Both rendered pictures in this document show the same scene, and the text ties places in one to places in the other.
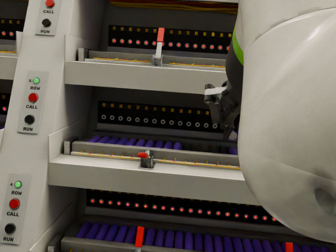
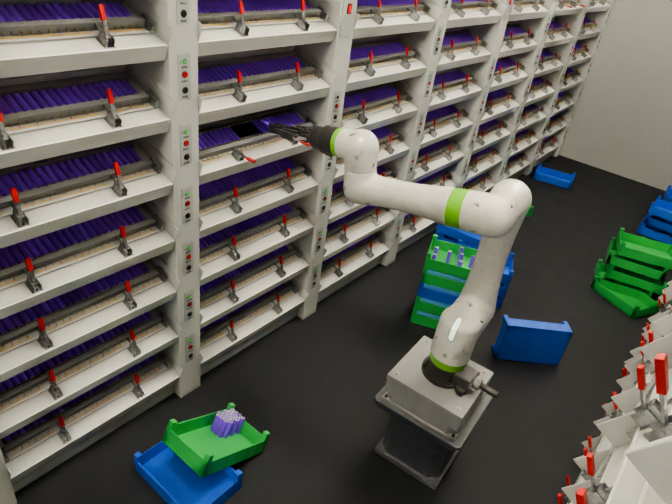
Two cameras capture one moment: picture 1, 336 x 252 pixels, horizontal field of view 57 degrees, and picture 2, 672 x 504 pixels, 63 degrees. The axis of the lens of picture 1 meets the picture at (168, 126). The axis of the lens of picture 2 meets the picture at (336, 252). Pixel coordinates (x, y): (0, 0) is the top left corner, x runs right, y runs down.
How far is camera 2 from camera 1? 160 cm
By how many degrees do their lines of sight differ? 70
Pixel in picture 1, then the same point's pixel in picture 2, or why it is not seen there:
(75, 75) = (202, 119)
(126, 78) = (228, 113)
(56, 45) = (192, 104)
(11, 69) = (165, 126)
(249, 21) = (353, 168)
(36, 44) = (180, 106)
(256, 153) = (356, 197)
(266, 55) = (358, 179)
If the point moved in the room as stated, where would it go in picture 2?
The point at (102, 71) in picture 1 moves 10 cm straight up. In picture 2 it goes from (217, 113) to (217, 80)
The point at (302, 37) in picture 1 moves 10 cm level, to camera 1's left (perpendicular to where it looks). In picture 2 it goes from (365, 178) to (347, 188)
